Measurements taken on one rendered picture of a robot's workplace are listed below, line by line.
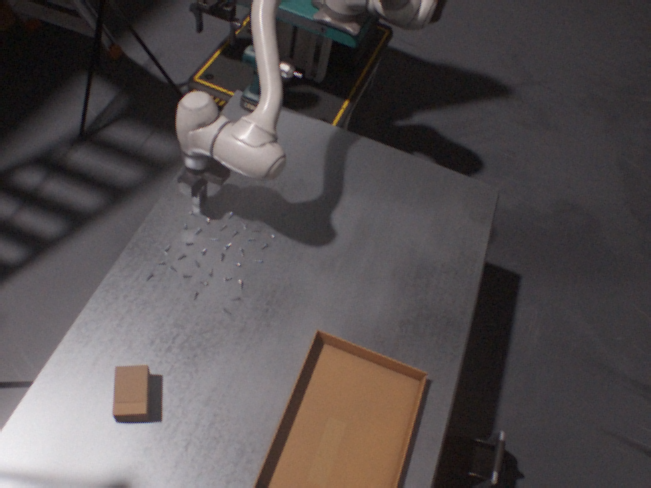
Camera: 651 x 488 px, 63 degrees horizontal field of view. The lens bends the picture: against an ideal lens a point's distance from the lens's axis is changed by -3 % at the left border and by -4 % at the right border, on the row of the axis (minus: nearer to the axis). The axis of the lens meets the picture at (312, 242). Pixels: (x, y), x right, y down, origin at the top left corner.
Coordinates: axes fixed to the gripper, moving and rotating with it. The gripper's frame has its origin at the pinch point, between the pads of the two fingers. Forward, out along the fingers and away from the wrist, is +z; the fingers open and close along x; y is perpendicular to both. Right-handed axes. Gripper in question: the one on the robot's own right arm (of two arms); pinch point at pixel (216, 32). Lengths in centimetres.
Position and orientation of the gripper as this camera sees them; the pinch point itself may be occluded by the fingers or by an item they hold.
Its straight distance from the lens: 213.0
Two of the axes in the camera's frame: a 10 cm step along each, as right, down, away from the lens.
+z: -1.4, 5.5, 8.2
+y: 3.8, -7.4, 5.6
